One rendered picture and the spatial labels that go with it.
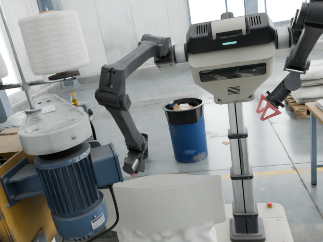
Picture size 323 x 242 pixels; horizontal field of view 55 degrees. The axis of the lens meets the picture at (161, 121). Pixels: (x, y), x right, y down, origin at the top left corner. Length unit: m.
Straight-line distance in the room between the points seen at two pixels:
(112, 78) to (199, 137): 2.52
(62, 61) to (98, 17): 8.68
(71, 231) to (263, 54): 1.03
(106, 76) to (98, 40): 8.57
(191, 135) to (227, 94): 1.84
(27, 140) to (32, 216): 0.28
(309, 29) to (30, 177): 0.86
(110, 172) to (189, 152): 2.67
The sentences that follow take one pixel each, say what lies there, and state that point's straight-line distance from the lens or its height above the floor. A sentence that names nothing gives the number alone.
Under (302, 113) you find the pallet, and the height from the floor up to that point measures 0.07.
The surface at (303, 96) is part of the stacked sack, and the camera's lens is 4.43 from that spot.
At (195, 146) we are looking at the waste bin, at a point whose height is 0.19.
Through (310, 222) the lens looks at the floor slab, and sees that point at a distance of 2.67.
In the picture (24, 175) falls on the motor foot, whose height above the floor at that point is 1.30.
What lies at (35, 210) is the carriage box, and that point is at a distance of 1.01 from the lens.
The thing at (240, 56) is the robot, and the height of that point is 1.40.
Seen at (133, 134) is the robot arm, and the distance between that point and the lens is 1.26.
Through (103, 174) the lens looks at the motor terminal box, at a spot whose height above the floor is 1.26.
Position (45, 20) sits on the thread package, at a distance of 0.88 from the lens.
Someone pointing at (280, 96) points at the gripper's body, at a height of 1.26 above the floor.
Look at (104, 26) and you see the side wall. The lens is 9.50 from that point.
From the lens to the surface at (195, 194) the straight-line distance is 1.19.
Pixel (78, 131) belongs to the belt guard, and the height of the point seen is 1.40.
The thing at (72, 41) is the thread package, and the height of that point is 1.60.
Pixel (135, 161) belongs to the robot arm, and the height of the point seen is 1.05.
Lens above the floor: 1.63
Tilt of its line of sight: 19 degrees down
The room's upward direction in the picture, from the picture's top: 10 degrees counter-clockwise
